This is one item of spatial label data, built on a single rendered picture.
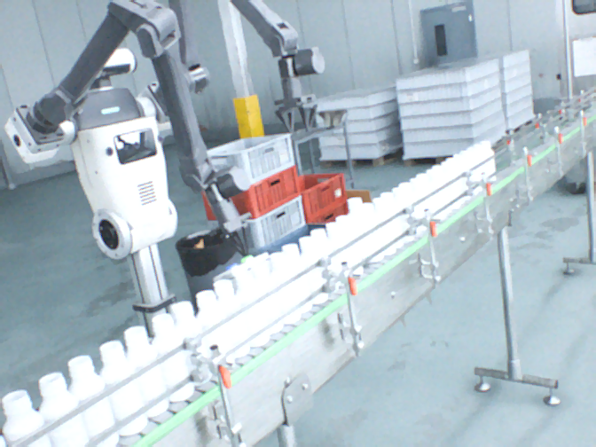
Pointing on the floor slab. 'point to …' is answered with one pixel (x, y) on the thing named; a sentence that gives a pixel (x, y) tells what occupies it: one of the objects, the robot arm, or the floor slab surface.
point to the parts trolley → (311, 148)
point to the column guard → (248, 117)
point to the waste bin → (205, 260)
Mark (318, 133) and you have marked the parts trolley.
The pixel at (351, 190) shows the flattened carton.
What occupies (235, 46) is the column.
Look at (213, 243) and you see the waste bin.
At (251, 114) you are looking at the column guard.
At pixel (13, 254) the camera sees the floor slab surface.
